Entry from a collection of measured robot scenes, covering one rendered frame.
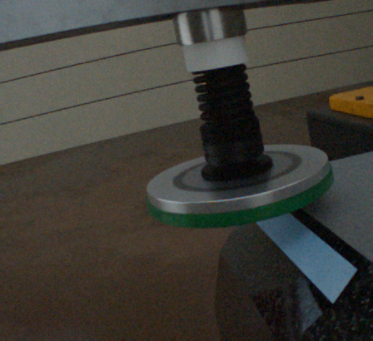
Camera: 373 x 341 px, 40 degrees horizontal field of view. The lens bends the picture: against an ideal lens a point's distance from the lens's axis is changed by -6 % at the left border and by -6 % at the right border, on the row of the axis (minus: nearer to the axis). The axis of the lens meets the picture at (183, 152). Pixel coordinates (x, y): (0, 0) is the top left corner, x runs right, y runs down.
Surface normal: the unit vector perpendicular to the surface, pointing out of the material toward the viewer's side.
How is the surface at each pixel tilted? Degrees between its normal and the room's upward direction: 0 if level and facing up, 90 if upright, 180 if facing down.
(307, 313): 44
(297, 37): 90
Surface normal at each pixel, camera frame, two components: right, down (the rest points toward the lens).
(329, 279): -0.81, -0.53
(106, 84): 0.21, 0.17
